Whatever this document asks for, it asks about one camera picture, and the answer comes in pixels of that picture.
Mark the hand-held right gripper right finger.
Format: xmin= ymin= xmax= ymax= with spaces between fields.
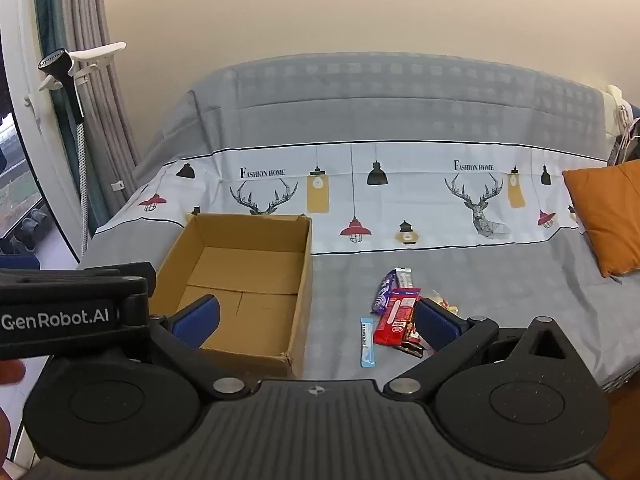
xmin=382 ymin=298 xmax=585 ymax=397

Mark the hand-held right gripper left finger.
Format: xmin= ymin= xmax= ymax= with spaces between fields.
xmin=125 ymin=294 xmax=252 ymax=402

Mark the clear yellow candy packet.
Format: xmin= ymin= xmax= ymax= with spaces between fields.
xmin=428 ymin=290 xmax=461 ymax=316

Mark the dark brown chocolate packet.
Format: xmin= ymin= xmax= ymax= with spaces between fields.
xmin=394 ymin=322 xmax=426 ymax=359

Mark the red snack packet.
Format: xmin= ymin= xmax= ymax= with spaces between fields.
xmin=372 ymin=287 xmax=423 ymax=347

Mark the brown cardboard box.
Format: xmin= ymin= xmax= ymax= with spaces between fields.
xmin=148 ymin=212 xmax=314 ymax=380

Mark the purple snack packet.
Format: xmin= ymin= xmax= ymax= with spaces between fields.
xmin=370 ymin=269 xmax=399 ymax=314

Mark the light blue stick packet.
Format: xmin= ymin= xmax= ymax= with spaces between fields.
xmin=360 ymin=317 xmax=376 ymax=368

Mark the person's left hand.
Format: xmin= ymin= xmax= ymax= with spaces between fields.
xmin=0 ymin=360 xmax=27 ymax=461

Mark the grey curtain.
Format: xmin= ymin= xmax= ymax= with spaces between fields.
xmin=59 ymin=0 xmax=141 ymax=241

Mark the orange pillow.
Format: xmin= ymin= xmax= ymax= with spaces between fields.
xmin=561 ymin=159 xmax=640 ymax=279

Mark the black garment steamer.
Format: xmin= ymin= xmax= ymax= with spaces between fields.
xmin=38 ymin=48 xmax=91 ymax=257

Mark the dark cloth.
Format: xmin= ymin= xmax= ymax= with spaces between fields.
xmin=607 ymin=135 xmax=640 ymax=167

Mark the teal curtain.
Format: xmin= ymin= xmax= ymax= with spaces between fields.
xmin=31 ymin=0 xmax=91 ymax=231

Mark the white window frame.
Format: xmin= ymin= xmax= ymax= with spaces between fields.
xmin=0 ymin=0 xmax=83 ymax=264

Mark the white cable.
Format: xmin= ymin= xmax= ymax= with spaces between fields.
xmin=616 ymin=104 xmax=640 ymax=162

